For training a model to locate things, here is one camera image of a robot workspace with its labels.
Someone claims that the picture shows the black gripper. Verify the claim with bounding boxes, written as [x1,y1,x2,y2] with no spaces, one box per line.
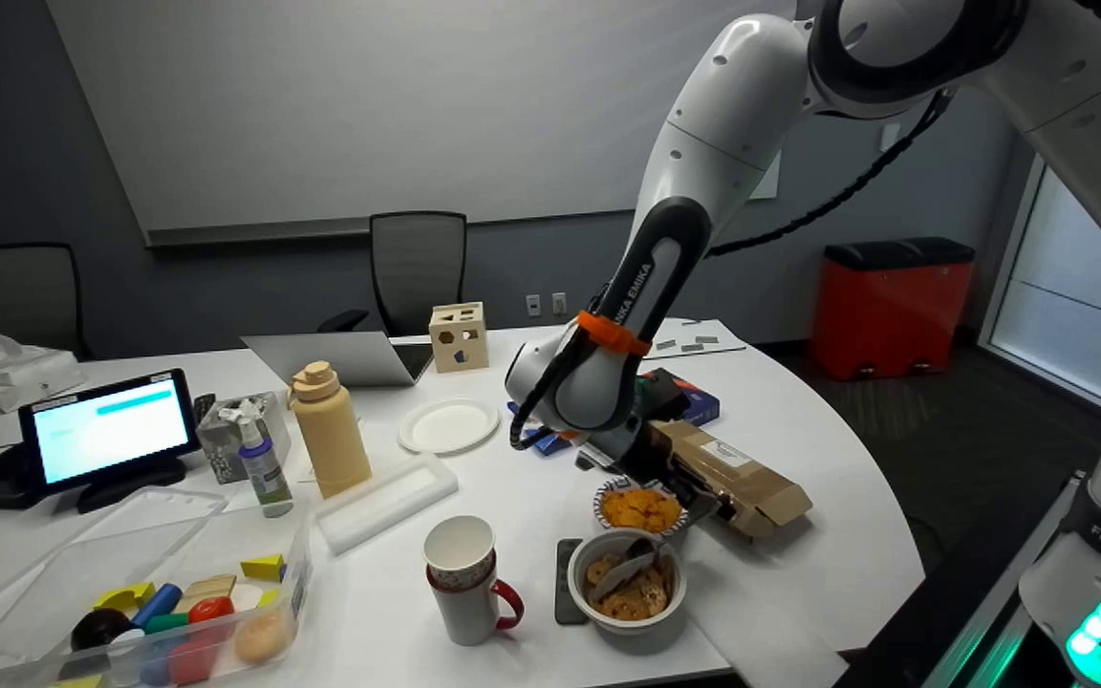
[581,415,682,484]

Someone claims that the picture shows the metal spoon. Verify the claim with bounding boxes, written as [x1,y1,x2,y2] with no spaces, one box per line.
[590,495,718,602]

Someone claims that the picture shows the white cereal bowl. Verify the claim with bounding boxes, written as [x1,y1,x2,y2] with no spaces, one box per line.
[567,531,690,652]

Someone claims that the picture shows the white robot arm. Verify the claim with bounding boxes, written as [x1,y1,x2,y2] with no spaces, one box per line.
[505,0,1101,688]

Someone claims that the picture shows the small bowl orange snacks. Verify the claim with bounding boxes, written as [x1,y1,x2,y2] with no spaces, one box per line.
[598,480,683,536]

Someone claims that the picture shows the white board with strips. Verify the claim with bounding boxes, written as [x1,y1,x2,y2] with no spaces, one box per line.
[645,327,746,360]

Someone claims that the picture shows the brown paper package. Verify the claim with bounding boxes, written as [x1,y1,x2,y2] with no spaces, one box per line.
[653,421,812,544]

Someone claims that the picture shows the white round plate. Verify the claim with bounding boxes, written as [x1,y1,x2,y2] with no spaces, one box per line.
[397,402,499,460]

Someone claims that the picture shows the wooden shape sorter cube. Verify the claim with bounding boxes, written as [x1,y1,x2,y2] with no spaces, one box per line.
[427,303,490,370]

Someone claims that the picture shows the red trash bin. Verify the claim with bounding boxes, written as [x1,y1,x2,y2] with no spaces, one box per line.
[812,238,975,378]

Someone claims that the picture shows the black office chair right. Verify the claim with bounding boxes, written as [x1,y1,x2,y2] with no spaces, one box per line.
[367,210,468,337]

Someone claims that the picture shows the black office chair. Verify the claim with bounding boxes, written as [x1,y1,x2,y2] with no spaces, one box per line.
[0,241,83,351]
[367,210,468,337]

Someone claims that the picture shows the silver laptop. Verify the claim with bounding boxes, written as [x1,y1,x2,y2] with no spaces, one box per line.
[248,331,431,390]

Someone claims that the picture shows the cream bottle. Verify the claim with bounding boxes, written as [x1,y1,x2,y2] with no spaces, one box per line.
[290,360,371,495]

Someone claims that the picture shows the white foam tray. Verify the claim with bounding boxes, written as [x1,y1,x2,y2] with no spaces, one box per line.
[314,462,459,553]

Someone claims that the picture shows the small spray bottle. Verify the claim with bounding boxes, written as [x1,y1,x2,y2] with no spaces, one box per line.
[242,421,296,521]

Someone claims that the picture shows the small carton box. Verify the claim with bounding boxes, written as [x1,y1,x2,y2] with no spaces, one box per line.
[195,392,290,484]

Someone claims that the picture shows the clear bin of toys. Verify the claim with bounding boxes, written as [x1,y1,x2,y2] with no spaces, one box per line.
[0,490,310,688]

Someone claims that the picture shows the tablet with lit screen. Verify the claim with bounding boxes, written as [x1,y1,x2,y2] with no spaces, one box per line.
[18,365,199,513]

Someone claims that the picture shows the black office chair far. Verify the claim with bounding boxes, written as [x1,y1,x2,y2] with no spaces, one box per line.
[0,241,83,351]

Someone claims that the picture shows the crumpled white plastic bag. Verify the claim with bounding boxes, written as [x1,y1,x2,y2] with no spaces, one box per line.
[0,331,75,414]

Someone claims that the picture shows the white mug red handle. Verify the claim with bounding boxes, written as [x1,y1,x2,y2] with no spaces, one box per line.
[423,516,523,647]

